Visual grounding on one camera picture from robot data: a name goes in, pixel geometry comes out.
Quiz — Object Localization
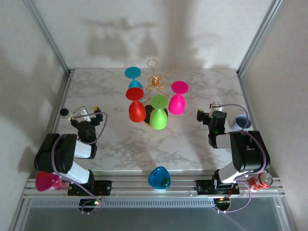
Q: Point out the pink plastic wine glass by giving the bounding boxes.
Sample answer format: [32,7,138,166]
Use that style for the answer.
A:
[168,81,189,116]

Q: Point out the red plastic wine glass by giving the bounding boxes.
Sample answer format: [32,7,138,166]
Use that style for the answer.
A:
[125,87,147,123]

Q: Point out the green plastic wine glass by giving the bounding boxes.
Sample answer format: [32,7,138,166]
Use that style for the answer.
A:
[149,94,169,130]

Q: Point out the blue plastic wine glass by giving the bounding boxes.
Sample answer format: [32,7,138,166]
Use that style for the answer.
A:
[124,66,143,90]

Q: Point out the small bottle with black cap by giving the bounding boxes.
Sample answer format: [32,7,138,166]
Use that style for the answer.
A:
[60,108,74,122]

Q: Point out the grey blue mug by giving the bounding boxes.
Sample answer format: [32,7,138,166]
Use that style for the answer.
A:
[231,114,253,132]

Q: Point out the pink plastic cup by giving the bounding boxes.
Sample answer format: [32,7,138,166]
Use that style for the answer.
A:
[35,171,64,193]

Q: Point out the black controller board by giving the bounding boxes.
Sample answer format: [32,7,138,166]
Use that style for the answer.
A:
[79,198,102,214]
[213,196,232,214]

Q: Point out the red soda can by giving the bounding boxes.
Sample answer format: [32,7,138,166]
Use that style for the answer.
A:
[248,172,274,192]

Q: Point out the blue translucent plastic bowl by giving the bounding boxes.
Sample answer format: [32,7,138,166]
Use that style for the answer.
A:
[148,166,172,192]

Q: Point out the vented metal panel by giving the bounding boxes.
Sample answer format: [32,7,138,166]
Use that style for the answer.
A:
[31,198,282,209]

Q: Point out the grey metal sheet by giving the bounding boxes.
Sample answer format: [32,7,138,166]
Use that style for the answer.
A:
[9,206,299,231]

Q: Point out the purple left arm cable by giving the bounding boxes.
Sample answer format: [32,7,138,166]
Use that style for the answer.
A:
[49,111,108,215]

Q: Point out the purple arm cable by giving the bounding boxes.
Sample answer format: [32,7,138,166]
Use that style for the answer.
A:
[49,111,108,215]
[211,103,268,214]

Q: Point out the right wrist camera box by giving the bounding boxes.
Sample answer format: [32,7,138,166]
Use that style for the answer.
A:
[208,103,223,113]

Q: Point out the aluminium table side rail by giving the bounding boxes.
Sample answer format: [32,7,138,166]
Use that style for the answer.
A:
[237,72,258,127]
[47,72,74,135]

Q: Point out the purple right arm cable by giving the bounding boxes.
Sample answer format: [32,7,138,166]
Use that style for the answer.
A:
[211,103,268,214]

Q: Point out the gold wire wine glass rack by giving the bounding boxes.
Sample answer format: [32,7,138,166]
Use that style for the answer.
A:
[140,59,181,128]

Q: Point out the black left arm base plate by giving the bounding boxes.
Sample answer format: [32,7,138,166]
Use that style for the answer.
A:
[67,180,113,196]

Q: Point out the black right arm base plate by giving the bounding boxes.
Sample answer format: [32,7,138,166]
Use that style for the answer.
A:
[195,179,240,196]

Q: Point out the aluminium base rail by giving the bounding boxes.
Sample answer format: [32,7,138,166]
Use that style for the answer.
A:
[23,169,286,199]

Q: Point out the aluminium frame post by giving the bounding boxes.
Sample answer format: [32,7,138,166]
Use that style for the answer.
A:
[23,0,73,76]
[236,0,285,77]

